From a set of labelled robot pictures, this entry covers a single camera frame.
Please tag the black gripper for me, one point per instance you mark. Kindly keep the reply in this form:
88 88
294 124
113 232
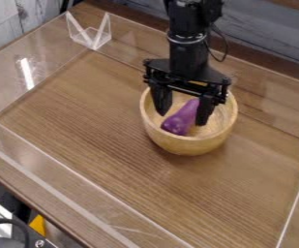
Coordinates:
202 81

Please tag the purple toy eggplant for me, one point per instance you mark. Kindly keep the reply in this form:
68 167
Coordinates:
179 122

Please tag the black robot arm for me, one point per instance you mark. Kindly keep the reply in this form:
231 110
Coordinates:
191 24

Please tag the brown wooden bowl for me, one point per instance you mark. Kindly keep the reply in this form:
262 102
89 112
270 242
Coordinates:
203 138

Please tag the black and yellow device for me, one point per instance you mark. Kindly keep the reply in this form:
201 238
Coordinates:
45 234

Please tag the clear acrylic corner bracket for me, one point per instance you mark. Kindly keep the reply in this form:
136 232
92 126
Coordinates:
90 37

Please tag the clear acrylic tray wall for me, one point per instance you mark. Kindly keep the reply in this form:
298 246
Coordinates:
97 186

